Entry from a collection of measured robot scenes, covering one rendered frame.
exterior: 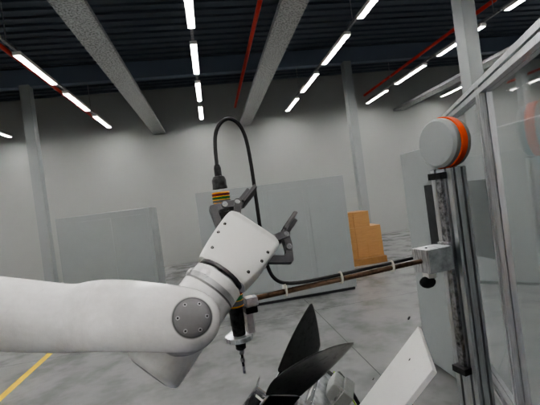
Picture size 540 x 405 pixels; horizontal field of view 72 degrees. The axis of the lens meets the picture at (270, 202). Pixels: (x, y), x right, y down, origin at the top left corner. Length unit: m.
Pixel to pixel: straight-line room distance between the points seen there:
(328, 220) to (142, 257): 3.82
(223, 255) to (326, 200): 6.09
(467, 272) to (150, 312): 1.02
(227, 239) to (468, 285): 0.88
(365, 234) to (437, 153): 7.82
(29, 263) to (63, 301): 13.78
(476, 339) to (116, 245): 7.38
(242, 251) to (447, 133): 0.82
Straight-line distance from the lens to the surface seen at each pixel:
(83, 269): 8.37
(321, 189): 6.62
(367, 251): 9.13
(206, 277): 0.55
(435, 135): 1.27
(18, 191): 14.35
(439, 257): 1.21
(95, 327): 0.48
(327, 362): 0.99
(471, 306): 1.32
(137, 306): 0.46
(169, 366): 0.53
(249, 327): 0.97
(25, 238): 14.29
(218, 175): 0.92
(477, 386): 1.39
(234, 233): 0.59
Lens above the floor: 1.77
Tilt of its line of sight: level
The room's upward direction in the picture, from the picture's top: 7 degrees counter-clockwise
